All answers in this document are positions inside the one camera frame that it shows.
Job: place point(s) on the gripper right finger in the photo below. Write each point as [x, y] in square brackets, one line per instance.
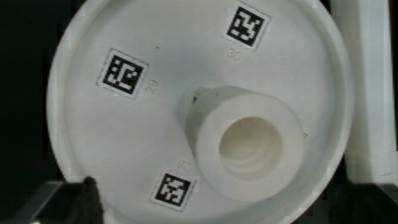
[365, 204]

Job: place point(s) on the white right fence rail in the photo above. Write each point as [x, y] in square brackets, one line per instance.
[363, 20]

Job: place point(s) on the white round table top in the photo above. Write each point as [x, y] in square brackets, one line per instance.
[145, 48]

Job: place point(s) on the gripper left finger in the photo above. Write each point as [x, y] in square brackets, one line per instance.
[63, 204]

